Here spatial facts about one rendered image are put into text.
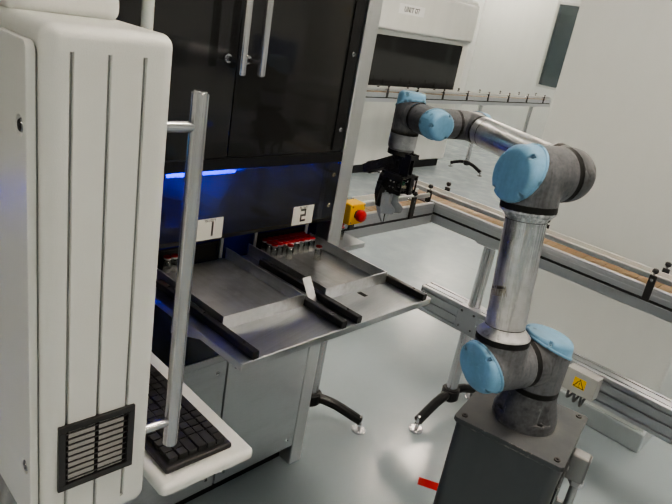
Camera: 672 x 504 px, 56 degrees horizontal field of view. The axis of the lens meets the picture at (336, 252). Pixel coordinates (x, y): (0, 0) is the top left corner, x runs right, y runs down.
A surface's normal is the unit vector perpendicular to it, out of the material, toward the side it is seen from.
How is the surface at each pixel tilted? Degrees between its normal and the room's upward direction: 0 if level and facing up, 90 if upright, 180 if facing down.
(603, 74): 90
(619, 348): 90
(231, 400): 90
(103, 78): 90
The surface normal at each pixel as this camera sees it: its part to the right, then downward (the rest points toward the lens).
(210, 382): 0.70, 0.37
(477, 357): -0.89, 0.15
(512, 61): -0.69, 0.15
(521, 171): -0.86, -0.10
